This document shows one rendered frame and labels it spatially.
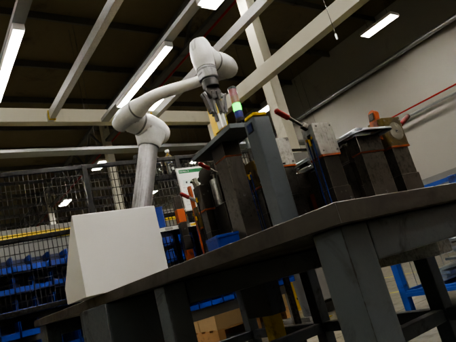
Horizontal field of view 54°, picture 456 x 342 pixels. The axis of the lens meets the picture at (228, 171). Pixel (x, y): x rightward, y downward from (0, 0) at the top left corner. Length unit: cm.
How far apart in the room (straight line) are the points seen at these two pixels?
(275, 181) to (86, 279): 82
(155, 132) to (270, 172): 102
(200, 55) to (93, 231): 88
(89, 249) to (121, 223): 17
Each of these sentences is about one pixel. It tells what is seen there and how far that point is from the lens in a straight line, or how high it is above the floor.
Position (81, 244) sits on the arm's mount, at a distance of 187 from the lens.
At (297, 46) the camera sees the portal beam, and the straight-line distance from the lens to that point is 626.
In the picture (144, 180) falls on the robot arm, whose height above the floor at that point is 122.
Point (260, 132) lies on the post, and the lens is 158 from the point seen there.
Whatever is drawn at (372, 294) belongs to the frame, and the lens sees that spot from 90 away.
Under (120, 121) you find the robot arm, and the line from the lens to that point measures 237.
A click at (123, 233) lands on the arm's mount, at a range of 193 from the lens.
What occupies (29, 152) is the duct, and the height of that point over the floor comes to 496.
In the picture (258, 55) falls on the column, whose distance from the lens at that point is 1104.
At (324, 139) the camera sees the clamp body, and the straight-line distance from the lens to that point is 160.
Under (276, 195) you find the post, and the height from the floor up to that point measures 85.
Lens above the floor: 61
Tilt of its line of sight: 14 degrees up
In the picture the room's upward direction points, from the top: 15 degrees counter-clockwise
